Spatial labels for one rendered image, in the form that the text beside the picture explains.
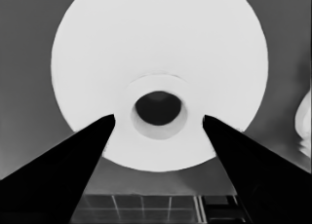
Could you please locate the large thick white disc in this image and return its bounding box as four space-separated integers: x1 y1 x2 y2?
51 0 270 173

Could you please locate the white round carrier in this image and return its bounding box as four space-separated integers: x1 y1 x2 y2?
294 89 312 142

